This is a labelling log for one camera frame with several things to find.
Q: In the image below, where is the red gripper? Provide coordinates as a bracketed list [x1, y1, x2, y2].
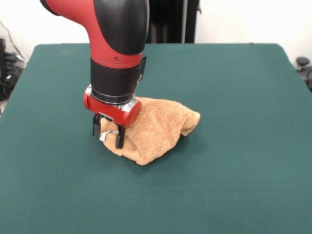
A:
[82, 88, 143, 149]

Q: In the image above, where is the orange terry towel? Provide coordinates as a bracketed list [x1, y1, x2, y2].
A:
[98, 96, 202, 166]

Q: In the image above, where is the dark green table cloth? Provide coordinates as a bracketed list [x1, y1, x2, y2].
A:
[0, 43, 312, 234]

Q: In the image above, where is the black chair base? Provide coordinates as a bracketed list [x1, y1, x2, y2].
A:
[296, 56, 312, 92]

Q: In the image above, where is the black equipment with cables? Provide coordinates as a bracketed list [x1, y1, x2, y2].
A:
[0, 36, 26, 100]

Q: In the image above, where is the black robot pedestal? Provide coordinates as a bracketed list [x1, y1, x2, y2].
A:
[146, 0, 202, 44]

